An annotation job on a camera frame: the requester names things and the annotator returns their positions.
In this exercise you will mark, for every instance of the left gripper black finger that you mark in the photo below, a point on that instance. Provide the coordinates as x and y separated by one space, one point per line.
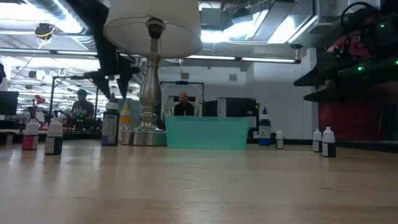
99 81
124 73

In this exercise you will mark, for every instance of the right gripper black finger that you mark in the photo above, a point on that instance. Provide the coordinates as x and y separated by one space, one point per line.
326 77
332 94

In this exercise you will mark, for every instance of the yellow food colouring bottle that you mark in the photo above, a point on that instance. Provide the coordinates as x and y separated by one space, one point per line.
125 116

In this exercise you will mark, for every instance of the purple food colouring bottle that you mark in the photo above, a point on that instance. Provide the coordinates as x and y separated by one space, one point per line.
110 127

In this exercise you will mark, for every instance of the small dark-label dropper bottle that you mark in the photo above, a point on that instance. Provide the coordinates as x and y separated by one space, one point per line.
279 141
317 141
329 144
54 143

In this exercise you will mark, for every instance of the blue food colouring bottle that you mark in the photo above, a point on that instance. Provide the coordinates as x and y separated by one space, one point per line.
264 130

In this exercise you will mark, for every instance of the small pink-label dropper bottle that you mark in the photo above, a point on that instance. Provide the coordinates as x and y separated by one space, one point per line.
30 140

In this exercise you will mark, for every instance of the teal translucent plastic bin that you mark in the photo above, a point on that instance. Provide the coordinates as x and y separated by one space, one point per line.
206 133

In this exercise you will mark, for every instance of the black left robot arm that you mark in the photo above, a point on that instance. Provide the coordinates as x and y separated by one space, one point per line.
88 7

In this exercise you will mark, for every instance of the silver table lamp white shade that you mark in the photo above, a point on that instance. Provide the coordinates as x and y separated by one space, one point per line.
149 90

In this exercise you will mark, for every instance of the long ceiling light fixture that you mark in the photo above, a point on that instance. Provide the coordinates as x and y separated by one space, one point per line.
74 53
267 60

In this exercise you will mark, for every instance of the person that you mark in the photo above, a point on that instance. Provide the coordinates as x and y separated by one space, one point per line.
184 109
82 109
348 123

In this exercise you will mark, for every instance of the grey tarp cover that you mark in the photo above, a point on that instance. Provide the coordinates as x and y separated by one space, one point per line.
135 109

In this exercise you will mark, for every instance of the black computer monitor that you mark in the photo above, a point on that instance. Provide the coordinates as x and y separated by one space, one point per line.
7 102

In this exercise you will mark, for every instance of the black gantry frame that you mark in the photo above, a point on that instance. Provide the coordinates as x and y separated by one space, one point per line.
51 102
182 82

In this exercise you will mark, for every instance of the black monitor with white frame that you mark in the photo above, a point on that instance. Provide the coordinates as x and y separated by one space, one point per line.
242 107

